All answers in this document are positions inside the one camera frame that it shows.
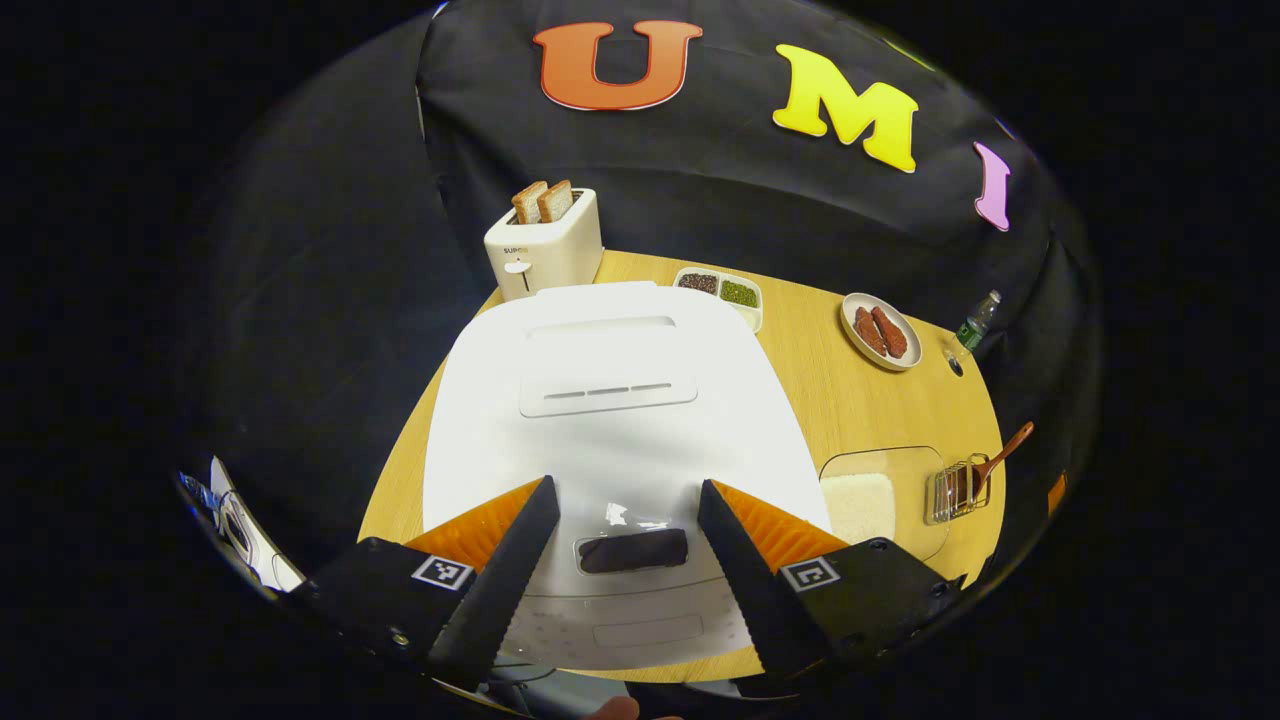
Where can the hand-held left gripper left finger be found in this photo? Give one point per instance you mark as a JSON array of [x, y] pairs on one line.
[[505, 580]]

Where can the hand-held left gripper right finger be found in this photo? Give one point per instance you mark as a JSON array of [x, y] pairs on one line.
[[750, 580]]

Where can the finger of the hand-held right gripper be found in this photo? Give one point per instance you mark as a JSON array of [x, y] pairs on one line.
[[1057, 495]]

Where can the brown wooden spoon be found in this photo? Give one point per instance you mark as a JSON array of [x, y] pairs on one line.
[[1005, 450]]

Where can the white rice heap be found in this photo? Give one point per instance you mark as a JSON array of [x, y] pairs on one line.
[[858, 508]]

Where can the white rice cooker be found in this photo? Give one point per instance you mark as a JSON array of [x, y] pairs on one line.
[[620, 450]]

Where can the clear plastic container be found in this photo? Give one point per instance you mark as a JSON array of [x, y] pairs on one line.
[[900, 462]]

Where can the green label water bottle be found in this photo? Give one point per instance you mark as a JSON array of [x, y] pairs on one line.
[[975, 325]]

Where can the brown meat piece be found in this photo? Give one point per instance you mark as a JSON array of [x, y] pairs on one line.
[[868, 333], [892, 333]]

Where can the white round plate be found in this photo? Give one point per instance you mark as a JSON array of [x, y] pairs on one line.
[[850, 325]]

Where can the white divided grain dish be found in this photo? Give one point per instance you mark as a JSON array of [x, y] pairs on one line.
[[740, 295]]

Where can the white toaster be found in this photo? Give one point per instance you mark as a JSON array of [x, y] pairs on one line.
[[550, 255]]

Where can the toast bread slice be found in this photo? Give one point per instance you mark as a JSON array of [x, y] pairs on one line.
[[557, 200], [527, 203]]

